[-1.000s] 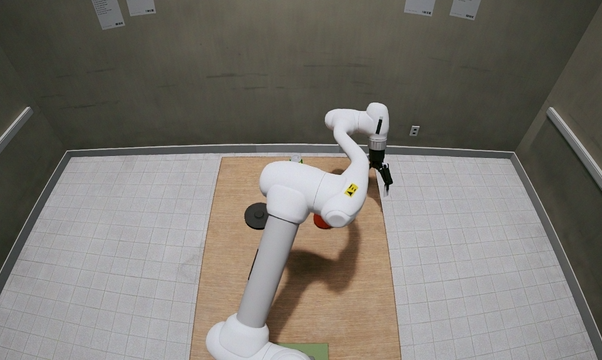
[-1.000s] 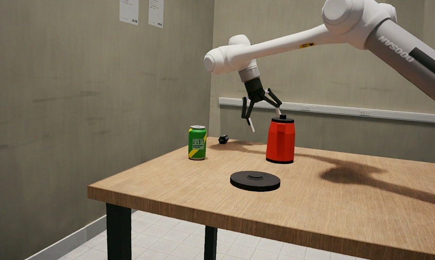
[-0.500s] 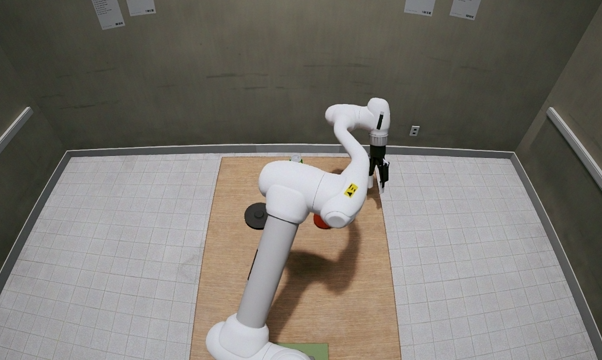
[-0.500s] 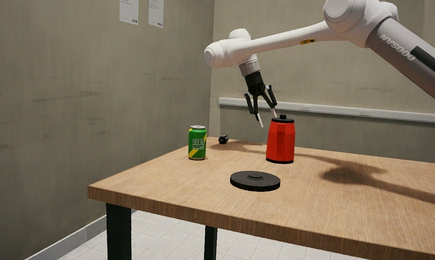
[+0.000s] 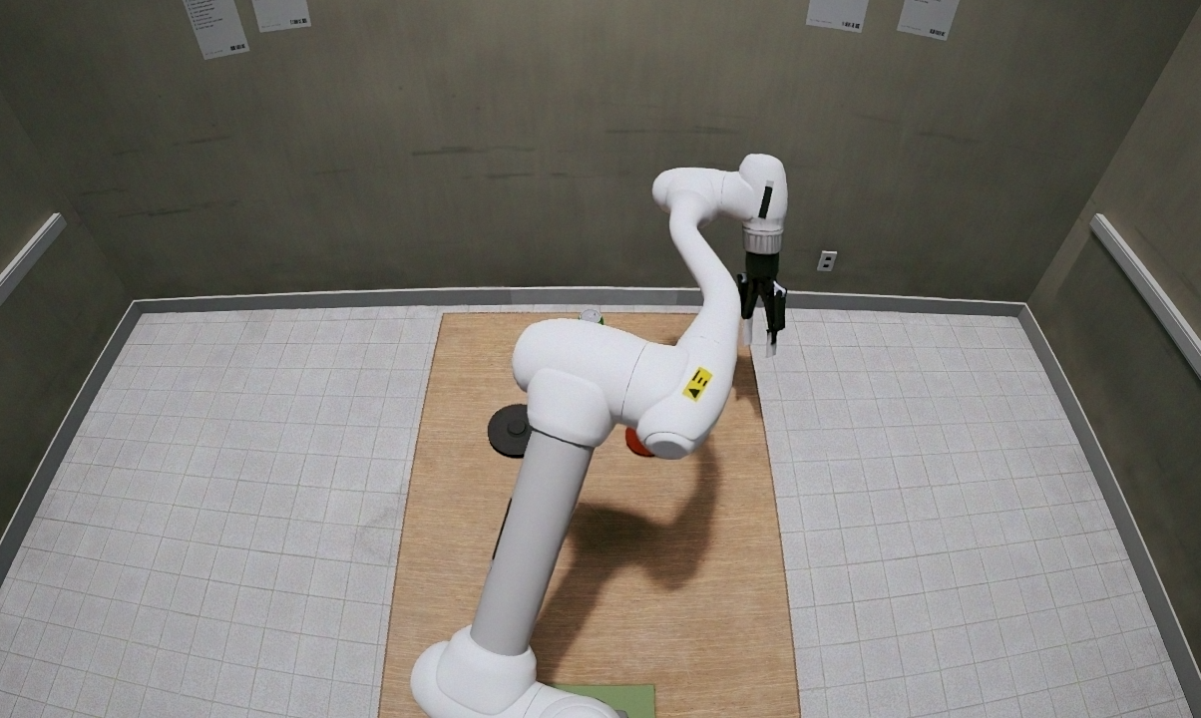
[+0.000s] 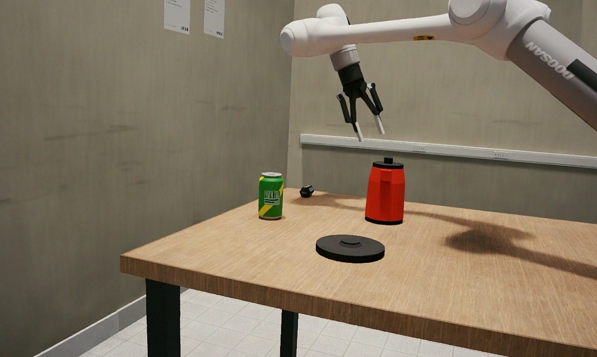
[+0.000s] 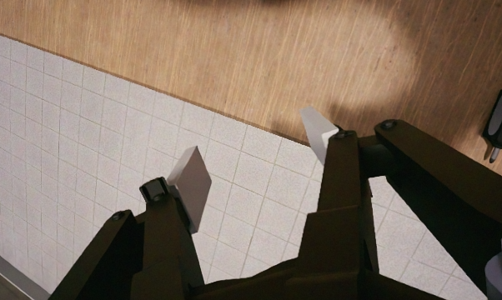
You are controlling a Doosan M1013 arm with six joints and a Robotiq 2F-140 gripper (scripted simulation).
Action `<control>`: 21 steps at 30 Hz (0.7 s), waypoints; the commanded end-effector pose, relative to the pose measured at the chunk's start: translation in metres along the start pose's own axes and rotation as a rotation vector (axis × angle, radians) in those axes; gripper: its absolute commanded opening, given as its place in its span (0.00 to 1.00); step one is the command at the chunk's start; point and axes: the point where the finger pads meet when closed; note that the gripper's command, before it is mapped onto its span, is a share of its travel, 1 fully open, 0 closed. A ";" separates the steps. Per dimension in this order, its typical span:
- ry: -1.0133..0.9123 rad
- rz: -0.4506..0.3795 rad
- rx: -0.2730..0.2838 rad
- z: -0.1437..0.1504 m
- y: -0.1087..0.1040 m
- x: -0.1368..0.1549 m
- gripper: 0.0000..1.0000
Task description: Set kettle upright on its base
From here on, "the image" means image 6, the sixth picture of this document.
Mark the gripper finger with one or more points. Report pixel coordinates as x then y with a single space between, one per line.
353 118
375 109

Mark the black round kettle base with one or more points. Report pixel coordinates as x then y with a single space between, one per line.
350 248

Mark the green drink can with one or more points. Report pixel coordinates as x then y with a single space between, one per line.
270 203

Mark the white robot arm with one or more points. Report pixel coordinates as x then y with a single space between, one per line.
509 30

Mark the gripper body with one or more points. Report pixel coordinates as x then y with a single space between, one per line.
352 77

